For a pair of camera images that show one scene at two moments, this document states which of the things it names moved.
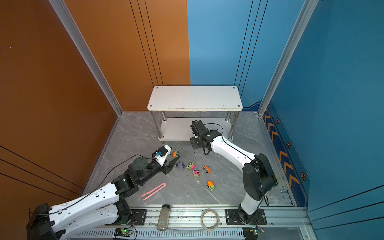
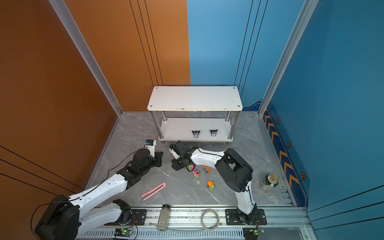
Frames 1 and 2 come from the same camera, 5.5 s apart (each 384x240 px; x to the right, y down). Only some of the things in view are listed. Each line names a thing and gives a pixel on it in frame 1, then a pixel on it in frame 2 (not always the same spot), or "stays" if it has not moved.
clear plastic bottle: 163,219 stays
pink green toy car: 196,173 stays
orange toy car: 207,169 stays
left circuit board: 123,232 stays
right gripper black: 193,142 → 175,166
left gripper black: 170,166 → 158,159
